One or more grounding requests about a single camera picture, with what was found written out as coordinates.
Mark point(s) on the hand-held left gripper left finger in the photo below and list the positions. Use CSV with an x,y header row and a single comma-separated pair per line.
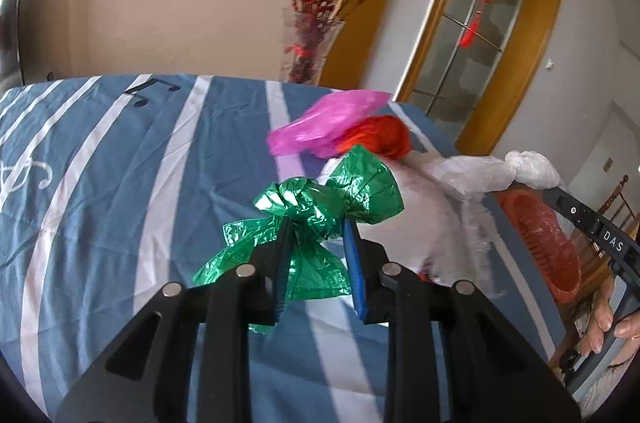
x,y
282,273

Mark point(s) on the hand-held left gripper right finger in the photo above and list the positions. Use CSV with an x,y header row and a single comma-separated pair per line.
x,y
356,273

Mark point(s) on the red plastic basket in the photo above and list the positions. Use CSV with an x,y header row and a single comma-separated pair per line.
x,y
545,233

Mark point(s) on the dark green plastic bag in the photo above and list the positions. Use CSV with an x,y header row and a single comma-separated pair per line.
x,y
310,208

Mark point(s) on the clear crinkled plastic bag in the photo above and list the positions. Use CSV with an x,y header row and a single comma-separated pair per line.
x,y
430,228

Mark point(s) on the white knotted plastic bag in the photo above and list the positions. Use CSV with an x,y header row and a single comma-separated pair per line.
x,y
480,173

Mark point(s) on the red plastic bag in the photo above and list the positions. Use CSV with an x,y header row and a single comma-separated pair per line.
x,y
385,135

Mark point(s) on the pink plastic bag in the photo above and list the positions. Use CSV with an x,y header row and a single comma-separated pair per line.
x,y
325,123

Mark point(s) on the person's right hand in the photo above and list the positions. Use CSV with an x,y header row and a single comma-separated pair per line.
x,y
602,308

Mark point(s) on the wooden chair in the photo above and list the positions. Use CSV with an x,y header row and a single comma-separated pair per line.
x,y
617,198

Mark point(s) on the blue striped tablecloth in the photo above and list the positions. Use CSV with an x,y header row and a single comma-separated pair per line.
x,y
100,183

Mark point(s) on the glass vase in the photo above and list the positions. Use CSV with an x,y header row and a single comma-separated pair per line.
x,y
307,48

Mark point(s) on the frosted glass sliding door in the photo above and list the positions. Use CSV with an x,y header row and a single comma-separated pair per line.
x,y
475,28

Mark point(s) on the black television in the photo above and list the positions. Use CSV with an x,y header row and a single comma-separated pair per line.
x,y
10,28

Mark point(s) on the small wall plate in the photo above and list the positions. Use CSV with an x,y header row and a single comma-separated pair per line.
x,y
608,163

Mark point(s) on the wooden door frame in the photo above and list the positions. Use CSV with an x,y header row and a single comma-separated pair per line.
x,y
520,68

